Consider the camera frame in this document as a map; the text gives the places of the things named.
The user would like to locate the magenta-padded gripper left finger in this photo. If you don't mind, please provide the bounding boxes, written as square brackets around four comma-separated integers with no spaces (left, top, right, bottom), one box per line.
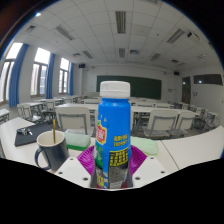
[54,144,98,188]

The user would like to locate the blue drink bottle white cap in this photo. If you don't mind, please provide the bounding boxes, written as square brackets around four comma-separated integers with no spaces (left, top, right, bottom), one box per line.
[90,80,132,190]

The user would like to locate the green and yellow sponge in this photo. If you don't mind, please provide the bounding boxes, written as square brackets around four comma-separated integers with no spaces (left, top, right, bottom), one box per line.
[130,136,159,157]

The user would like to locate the blue curtain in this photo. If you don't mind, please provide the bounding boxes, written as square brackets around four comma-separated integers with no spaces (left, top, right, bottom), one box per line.
[45,53,57,100]
[8,43,30,108]
[68,62,75,97]

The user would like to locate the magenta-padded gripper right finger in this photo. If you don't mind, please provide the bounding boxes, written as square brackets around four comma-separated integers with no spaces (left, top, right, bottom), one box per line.
[128,144,167,188]

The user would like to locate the bunch of keys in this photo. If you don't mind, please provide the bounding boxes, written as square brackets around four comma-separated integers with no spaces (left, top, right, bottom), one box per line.
[16,127,34,136]

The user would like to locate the wooden stir stick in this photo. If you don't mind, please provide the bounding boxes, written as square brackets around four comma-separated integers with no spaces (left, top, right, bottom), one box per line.
[52,118,57,144]

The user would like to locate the tall classroom window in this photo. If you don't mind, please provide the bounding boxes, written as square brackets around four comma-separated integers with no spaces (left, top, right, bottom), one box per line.
[0,42,24,103]
[30,47,51,98]
[58,57,70,95]

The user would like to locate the green chalkboard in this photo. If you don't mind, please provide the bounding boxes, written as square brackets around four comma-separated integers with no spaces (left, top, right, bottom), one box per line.
[96,75,163,100]

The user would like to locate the dark wide wall window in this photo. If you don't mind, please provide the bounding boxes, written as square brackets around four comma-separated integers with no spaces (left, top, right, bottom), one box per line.
[193,73,224,86]

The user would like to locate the dark blue mug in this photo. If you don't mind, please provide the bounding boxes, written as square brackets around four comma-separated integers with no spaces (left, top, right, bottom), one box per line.
[34,130,71,172]

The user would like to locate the ceiling light panels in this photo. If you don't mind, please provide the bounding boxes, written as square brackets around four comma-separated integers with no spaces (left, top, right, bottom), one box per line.
[24,9,188,64]

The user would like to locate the dark classroom door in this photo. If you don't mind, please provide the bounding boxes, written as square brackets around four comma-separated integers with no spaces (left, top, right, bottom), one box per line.
[181,76,192,105]

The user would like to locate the small green white sponge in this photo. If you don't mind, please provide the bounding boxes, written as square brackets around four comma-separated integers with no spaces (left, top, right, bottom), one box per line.
[64,129,92,152]

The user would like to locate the white classroom desks and chairs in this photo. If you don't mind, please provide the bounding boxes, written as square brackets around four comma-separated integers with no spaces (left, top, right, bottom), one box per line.
[0,94,223,139]

